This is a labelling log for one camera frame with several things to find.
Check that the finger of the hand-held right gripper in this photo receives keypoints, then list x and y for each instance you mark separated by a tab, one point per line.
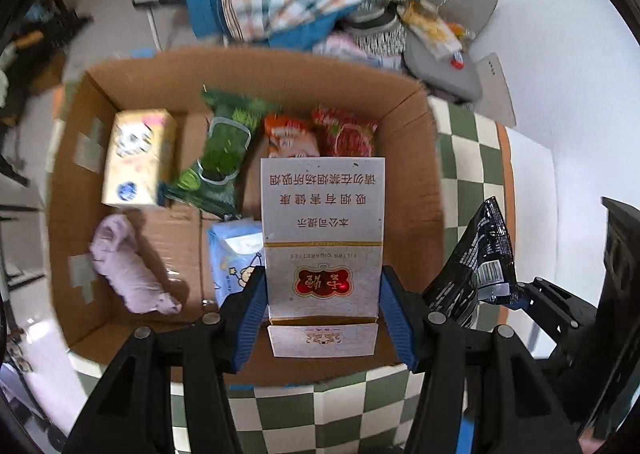
555	304

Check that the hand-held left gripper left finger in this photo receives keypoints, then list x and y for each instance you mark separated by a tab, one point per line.
250	319

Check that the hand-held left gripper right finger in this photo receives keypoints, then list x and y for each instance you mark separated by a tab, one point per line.
397	319

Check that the blue tissue pack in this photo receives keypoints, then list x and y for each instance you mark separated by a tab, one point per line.
232	254

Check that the black snack packet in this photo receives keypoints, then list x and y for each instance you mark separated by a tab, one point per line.
475	254

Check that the white cigarette box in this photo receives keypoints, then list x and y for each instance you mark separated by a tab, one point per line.
322	234

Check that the brown cardboard box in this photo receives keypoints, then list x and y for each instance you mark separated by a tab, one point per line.
170	234

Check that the pink cloth toy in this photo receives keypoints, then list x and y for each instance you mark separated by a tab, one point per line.
125	264

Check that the green snack packet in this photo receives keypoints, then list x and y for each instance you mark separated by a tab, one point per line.
220	154

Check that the orange cartoon snack packet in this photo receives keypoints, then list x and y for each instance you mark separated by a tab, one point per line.
290	137

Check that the red snack packet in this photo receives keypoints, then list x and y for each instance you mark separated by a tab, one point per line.
350	134

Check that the yellow tissue pack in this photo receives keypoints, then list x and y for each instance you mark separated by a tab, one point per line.
137	159

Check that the green checkered tablecloth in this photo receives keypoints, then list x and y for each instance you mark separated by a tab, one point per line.
465	129

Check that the white board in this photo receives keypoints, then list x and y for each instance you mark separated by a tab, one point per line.
495	89

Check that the grey padded chair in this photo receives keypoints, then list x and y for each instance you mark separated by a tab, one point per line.
445	74

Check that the yellow snack bag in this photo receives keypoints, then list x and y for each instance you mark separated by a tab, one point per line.
432	32

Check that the striped patterned hat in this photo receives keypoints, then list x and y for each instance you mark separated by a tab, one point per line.
375	29

